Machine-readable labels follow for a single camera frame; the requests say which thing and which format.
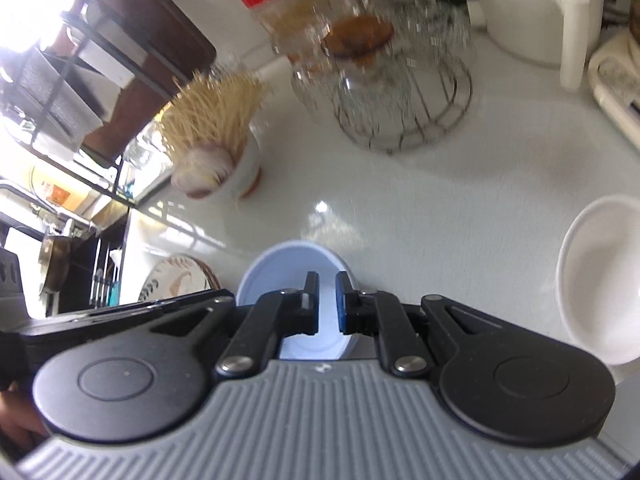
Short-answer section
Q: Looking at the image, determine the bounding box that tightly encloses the translucent plastic bowl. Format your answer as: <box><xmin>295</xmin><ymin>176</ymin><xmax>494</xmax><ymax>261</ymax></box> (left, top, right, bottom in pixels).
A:
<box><xmin>235</xmin><ymin>239</ymin><xmax>362</xmax><ymax>361</ymax></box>

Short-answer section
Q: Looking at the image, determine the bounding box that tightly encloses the floral patterned ceramic plate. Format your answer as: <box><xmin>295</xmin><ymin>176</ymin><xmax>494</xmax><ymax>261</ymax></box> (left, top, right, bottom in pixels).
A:
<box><xmin>138</xmin><ymin>254</ymin><xmax>221</xmax><ymax>302</ymax></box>

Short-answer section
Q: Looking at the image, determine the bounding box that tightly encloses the white ceramic bowl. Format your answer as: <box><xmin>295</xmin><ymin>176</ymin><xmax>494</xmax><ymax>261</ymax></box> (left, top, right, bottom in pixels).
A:
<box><xmin>555</xmin><ymin>195</ymin><xmax>639</xmax><ymax>366</ymax></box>

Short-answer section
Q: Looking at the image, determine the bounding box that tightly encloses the person's hand holding gripper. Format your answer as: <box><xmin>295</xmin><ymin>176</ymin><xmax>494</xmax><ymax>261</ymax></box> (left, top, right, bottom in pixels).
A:
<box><xmin>1</xmin><ymin>382</ymin><xmax>48</xmax><ymax>452</ymax></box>

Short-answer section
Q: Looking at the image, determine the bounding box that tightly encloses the black left handheld gripper device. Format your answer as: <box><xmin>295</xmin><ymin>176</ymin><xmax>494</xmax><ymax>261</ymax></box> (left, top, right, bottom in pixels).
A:
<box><xmin>1</xmin><ymin>288</ymin><xmax>233</xmax><ymax>390</ymax></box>

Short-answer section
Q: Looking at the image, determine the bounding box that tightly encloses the bowl with noodles and onion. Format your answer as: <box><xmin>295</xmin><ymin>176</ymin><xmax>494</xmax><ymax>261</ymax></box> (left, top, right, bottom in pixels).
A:
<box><xmin>156</xmin><ymin>68</ymin><xmax>269</xmax><ymax>200</ymax></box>

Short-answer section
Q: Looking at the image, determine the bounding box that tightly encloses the steel pot in sink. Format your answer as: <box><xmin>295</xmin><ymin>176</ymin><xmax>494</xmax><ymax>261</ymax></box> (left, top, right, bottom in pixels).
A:
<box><xmin>38</xmin><ymin>235</ymin><xmax>72</xmax><ymax>294</ymax></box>

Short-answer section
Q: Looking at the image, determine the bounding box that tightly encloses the red lid plastic jar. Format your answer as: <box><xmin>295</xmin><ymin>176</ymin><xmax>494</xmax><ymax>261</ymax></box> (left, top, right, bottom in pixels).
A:
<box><xmin>241</xmin><ymin>0</ymin><xmax>330</xmax><ymax>70</ymax></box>

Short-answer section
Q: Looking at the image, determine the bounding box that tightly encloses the black knife rack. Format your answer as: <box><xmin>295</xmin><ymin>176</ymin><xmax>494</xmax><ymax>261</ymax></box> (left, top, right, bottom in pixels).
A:
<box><xmin>1</xmin><ymin>12</ymin><xmax>170</xmax><ymax>207</ymax></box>

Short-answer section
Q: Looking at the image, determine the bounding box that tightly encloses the dark wooden cutting board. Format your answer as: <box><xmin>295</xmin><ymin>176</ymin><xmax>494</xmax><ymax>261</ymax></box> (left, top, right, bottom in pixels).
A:
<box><xmin>68</xmin><ymin>0</ymin><xmax>217</xmax><ymax>167</ymax></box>

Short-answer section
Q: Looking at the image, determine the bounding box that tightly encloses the cream blender base appliance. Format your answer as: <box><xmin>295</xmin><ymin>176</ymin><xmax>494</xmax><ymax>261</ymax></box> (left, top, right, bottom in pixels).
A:
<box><xmin>587</xmin><ymin>28</ymin><xmax>639</xmax><ymax>150</ymax></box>

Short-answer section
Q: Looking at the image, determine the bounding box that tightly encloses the white electric kettle pot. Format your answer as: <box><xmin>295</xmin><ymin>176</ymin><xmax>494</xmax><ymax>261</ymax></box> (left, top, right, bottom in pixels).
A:
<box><xmin>478</xmin><ymin>0</ymin><xmax>604</xmax><ymax>91</ymax></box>

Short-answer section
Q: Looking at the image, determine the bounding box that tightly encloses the wire rack with glass cups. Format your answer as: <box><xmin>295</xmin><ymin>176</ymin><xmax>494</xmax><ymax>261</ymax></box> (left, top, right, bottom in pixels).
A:
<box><xmin>291</xmin><ymin>0</ymin><xmax>473</xmax><ymax>155</ymax></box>

